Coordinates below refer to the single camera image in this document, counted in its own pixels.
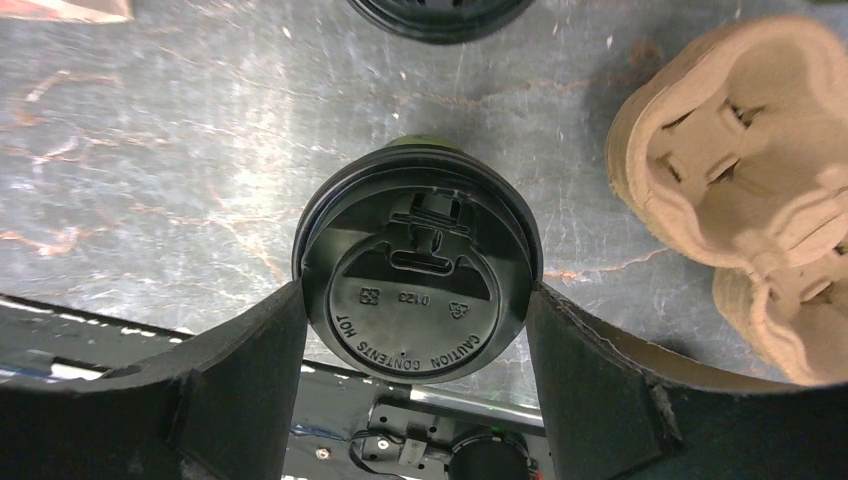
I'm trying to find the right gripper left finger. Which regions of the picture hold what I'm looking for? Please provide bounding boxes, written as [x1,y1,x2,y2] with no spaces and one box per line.
[1,281,307,479]

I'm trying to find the black cup lid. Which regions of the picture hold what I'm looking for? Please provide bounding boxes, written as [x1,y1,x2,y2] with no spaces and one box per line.
[348,0,533,45]
[292,145,544,384]

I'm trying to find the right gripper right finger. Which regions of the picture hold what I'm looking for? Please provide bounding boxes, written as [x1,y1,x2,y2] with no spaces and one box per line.
[526,283,847,479]

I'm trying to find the paper takeout bag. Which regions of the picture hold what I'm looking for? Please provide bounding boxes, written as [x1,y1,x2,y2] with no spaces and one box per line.
[1,0,134,24]

